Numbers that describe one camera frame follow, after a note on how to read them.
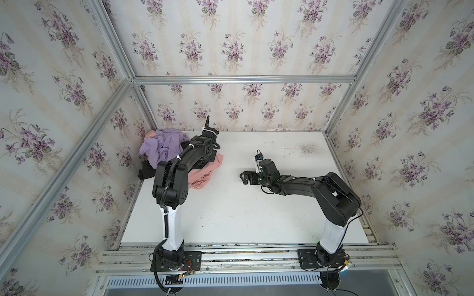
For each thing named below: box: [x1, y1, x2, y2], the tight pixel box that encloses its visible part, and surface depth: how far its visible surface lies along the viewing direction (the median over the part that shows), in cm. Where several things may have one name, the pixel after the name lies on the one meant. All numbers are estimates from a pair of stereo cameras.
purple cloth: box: [138, 128, 191, 169], surface depth 102 cm
